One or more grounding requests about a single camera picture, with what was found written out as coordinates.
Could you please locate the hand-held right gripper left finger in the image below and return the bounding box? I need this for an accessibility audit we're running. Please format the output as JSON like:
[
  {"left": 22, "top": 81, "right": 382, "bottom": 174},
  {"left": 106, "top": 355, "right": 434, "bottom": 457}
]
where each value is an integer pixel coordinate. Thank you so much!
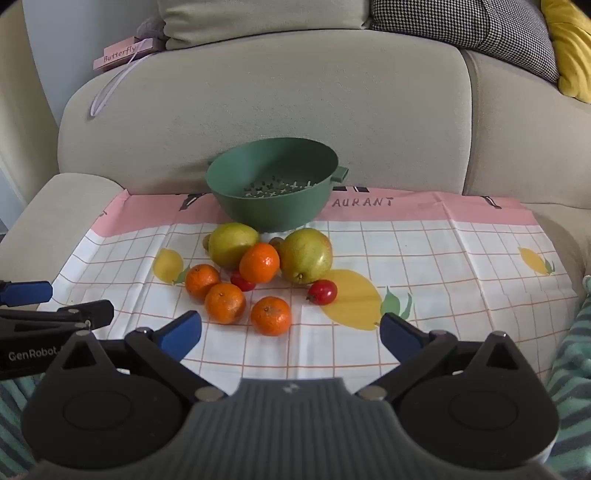
[{"left": 44, "top": 310, "right": 227, "bottom": 402}]

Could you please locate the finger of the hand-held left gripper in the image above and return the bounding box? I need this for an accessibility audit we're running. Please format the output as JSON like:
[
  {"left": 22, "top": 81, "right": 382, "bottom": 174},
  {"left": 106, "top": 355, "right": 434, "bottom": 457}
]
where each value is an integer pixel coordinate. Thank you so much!
[
  {"left": 0, "top": 280, "right": 53, "bottom": 306},
  {"left": 0, "top": 300, "right": 115, "bottom": 331}
]

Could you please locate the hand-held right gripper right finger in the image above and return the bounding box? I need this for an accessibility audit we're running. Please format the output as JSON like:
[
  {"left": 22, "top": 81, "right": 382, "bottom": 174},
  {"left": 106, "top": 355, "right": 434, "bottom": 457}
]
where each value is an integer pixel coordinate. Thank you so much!
[{"left": 355, "top": 312, "right": 542, "bottom": 402}]

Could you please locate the orange mandarin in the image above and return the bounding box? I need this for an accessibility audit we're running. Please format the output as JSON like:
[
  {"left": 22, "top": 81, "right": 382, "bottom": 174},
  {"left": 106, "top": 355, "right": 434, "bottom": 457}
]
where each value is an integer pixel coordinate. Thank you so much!
[
  {"left": 204, "top": 282, "right": 247, "bottom": 325},
  {"left": 185, "top": 264, "right": 221, "bottom": 301},
  {"left": 250, "top": 296, "right": 292, "bottom": 337},
  {"left": 239, "top": 243, "right": 281, "bottom": 284}
]

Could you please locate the small red fruit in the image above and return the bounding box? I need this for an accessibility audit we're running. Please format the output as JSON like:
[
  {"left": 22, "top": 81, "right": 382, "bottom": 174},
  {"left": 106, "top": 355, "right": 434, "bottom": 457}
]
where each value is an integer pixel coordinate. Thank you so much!
[
  {"left": 306, "top": 280, "right": 338, "bottom": 306},
  {"left": 230, "top": 270, "right": 257, "bottom": 292}
]

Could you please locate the yellow-green pear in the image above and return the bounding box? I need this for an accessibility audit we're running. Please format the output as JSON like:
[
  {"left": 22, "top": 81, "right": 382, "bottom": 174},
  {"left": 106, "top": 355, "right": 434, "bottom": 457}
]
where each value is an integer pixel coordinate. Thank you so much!
[{"left": 208, "top": 222, "right": 262, "bottom": 270}]

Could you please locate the pear with red blush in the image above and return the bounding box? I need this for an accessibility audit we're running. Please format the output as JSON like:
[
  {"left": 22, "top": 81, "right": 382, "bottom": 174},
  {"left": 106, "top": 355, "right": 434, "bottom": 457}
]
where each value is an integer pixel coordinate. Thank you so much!
[{"left": 278, "top": 228, "right": 334, "bottom": 284}]

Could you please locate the green colander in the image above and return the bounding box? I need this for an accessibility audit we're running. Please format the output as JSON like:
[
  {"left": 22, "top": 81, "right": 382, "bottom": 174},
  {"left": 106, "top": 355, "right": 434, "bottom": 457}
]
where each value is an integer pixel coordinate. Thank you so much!
[{"left": 205, "top": 137, "right": 349, "bottom": 233}]

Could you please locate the pink checked printed tablecloth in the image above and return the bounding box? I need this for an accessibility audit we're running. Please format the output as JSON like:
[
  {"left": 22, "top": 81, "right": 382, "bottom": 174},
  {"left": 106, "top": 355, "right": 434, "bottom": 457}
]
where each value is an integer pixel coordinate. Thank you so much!
[{"left": 37, "top": 187, "right": 580, "bottom": 384}]

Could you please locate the teal striped blanket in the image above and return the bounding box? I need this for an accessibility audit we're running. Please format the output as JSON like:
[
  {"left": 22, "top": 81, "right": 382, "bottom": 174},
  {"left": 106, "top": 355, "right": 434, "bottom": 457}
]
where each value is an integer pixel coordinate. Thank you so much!
[{"left": 0, "top": 274, "right": 591, "bottom": 480}]

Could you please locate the lilac ribbon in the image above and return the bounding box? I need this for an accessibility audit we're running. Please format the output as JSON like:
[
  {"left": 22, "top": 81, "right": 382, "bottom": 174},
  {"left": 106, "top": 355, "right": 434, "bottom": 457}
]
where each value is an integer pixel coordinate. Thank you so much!
[{"left": 90, "top": 50, "right": 149, "bottom": 116}]

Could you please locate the pink book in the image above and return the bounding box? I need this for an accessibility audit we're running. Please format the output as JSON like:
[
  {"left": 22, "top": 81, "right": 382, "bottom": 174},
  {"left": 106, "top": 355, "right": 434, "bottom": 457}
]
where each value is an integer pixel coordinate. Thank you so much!
[{"left": 93, "top": 36, "right": 158, "bottom": 71}]

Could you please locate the beige sofa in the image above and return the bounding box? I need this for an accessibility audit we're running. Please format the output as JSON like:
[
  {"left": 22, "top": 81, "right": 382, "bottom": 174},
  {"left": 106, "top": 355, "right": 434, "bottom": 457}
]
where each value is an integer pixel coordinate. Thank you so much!
[{"left": 0, "top": 0, "right": 591, "bottom": 324}]

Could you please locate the grey-purple plush item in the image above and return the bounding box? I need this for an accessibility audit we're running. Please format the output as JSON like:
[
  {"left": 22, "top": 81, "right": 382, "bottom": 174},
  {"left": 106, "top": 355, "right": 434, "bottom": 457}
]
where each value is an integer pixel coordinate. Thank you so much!
[{"left": 135, "top": 16, "right": 168, "bottom": 51}]

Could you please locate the houndstooth cushion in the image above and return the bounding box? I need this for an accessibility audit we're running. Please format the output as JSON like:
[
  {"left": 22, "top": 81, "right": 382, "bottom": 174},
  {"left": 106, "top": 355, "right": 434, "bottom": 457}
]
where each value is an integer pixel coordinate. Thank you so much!
[{"left": 369, "top": 0, "right": 559, "bottom": 84}]

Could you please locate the beige cushion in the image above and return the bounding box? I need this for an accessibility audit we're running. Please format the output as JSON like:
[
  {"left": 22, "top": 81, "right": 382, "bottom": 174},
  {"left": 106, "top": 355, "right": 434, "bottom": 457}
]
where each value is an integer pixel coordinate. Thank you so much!
[{"left": 157, "top": 0, "right": 375, "bottom": 51}]

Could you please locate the yellow cushion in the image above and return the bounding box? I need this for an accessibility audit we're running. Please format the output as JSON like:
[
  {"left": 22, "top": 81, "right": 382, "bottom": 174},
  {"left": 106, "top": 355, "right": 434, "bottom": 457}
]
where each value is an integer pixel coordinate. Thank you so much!
[{"left": 540, "top": 0, "right": 591, "bottom": 104}]

